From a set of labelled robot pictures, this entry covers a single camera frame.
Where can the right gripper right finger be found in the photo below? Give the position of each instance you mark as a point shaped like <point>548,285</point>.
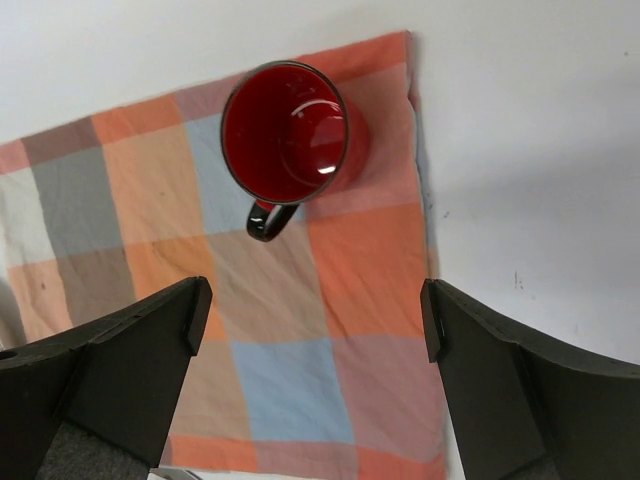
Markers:
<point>525,405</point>

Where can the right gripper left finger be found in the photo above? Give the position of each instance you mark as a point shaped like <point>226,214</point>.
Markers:
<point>97,401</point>

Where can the orange checked cloth placemat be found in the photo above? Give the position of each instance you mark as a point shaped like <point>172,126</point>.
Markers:
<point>313,362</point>

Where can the red mug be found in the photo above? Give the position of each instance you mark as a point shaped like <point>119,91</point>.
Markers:
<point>289,135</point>

